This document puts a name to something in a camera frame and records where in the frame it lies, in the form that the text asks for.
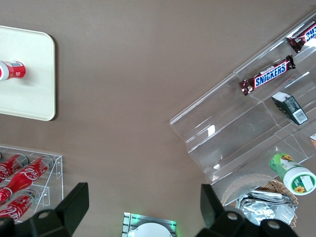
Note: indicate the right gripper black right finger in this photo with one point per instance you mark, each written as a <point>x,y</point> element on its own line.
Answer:
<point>214,214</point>

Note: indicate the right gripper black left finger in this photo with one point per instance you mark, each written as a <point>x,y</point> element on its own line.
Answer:
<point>71,205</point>

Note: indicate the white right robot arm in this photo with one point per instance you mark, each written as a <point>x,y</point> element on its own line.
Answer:
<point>150,230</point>

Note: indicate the light wicker basket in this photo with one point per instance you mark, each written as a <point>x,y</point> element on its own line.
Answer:
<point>276,185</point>

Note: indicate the beige plastic tray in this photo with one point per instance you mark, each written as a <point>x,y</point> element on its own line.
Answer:
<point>29,98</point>

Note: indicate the clear acrylic bottle rack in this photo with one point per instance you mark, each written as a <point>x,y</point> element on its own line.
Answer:
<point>58,172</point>

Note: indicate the red cola bottle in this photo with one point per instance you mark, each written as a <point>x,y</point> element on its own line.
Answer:
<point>32,172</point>
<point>13,165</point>
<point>17,207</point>

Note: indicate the silver foil bag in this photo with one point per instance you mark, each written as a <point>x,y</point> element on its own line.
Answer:
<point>266,209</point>

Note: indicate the clear acrylic stepped display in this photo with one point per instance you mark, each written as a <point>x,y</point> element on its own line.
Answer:
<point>222,128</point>

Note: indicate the green white drink bottle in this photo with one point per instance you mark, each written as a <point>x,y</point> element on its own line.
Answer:
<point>291,172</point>

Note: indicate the orange white carton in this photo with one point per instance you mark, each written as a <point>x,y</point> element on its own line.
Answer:
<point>313,141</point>

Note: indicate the small black box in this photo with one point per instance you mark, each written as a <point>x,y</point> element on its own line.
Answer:
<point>290,107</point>

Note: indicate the red white yogurt cup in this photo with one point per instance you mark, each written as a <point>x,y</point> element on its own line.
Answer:
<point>13,70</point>

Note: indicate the Snickers chocolate bar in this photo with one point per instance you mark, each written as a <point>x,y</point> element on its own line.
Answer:
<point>269,74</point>
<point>302,37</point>

